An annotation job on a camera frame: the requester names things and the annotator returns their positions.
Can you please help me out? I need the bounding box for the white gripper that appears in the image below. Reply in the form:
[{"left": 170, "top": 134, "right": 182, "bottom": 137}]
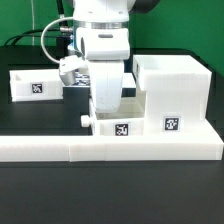
[{"left": 76, "top": 28, "right": 130, "bottom": 113}]

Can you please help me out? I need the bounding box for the white drawer box with tag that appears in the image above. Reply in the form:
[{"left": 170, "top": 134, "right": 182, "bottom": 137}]
[{"left": 81, "top": 92, "right": 146, "bottom": 136}]

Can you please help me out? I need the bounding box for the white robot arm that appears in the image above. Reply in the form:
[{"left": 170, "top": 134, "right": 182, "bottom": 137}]
[{"left": 73, "top": 0, "right": 160, "bottom": 113}]

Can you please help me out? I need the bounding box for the white base tag plate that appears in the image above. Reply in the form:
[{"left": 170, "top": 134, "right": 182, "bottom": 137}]
[{"left": 62, "top": 73, "right": 136, "bottom": 98}]

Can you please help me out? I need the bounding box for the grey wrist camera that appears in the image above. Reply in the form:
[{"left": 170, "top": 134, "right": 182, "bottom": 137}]
[{"left": 59, "top": 55, "right": 87, "bottom": 86}]

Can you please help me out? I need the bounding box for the white drawer cabinet frame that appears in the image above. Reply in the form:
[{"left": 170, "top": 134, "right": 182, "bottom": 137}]
[{"left": 132, "top": 55, "right": 218, "bottom": 137}]

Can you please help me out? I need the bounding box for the black cable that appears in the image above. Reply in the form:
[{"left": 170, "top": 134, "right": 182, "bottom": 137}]
[{"left": 2, "top": 0, "right": 81, "bottom": 66}]

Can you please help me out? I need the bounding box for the white L-shaped obstacle wall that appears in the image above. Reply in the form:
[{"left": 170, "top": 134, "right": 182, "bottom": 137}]
[{"left": 0, "top": 135, "right": 224, "bottom": 162}]

